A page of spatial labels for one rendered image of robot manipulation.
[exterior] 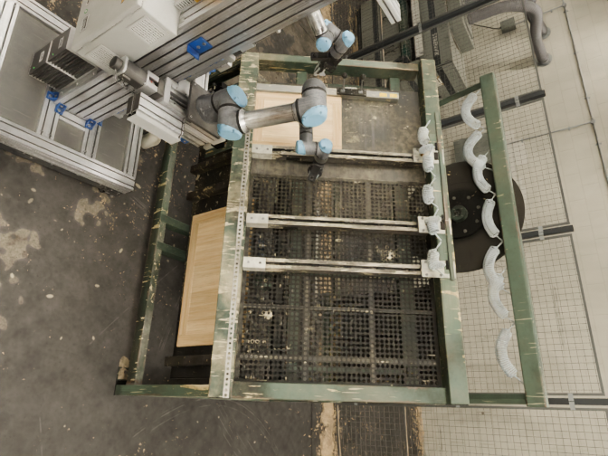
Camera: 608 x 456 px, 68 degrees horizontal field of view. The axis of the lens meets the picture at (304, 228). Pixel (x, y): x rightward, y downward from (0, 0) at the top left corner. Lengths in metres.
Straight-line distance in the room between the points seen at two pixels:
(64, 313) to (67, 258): 0.32
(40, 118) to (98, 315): 1.17
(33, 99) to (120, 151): 0.55
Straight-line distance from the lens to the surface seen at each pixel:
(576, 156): 7.69
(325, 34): 2.52
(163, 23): 2.15
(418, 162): 2.89
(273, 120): 2.16
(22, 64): 2.96
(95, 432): 3.07
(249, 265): 2.52
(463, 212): 3.18
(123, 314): 3.13
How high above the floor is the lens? 2.55
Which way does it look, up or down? 31 degrees down
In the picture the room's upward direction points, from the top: 78 degrees clockwise
